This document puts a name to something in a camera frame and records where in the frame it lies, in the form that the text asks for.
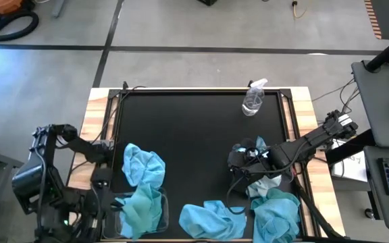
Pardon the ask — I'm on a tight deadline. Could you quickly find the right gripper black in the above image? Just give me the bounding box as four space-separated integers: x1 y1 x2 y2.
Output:
228 148 278 190

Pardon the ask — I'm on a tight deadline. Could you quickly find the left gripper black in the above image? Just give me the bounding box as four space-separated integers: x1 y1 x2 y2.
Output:
89 190 128 220

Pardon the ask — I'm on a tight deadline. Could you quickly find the teal microfiber towel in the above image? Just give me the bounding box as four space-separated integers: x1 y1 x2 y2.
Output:
251 187 301 210
118 184 163 237

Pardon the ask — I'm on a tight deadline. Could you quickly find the light blue microfiber towel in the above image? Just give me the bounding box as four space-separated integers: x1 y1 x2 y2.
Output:
119 215 138 240
178 200 247 241
252 197 302 243
122 143 167 190

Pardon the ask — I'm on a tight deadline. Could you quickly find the blue thin cloth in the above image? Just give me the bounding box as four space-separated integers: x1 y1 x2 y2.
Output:
231 136 270 159

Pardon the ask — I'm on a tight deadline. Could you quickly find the clear spray bottle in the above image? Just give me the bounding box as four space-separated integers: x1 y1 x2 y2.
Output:
241 78 269 117

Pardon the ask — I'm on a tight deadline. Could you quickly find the white paper sheet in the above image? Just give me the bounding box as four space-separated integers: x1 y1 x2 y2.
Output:
329 137 368 183

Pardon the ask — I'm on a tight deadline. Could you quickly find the grey desk shelf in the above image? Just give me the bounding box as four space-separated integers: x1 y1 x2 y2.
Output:
351 59 389 149

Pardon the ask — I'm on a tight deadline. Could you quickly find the grey keyboard tray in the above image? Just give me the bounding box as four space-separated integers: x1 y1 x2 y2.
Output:
363 145 389 232

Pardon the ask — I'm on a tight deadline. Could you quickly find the black monitor pole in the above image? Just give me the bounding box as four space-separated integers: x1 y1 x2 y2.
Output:
365 28 389 73

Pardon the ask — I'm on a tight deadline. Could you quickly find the grey metal bar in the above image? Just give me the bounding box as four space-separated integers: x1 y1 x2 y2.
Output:
51 0 68 18

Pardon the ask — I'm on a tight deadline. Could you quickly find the orange shop vacuum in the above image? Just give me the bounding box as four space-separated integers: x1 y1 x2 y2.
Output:
0 0 35 16

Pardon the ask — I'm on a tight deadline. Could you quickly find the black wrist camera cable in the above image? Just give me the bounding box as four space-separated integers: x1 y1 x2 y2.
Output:
226 175 249 216

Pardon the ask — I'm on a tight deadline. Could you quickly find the black metal table frame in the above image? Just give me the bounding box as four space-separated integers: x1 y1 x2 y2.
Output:
51 80 347 243

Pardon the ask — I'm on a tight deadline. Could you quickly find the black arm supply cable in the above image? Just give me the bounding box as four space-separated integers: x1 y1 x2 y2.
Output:
91 80 147 146

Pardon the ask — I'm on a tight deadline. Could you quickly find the yellow power cable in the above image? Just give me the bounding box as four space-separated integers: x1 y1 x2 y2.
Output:
290 0 314 20

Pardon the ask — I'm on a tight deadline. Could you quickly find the black vacuum hose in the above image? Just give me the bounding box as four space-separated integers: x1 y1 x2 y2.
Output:
0 9 40 43

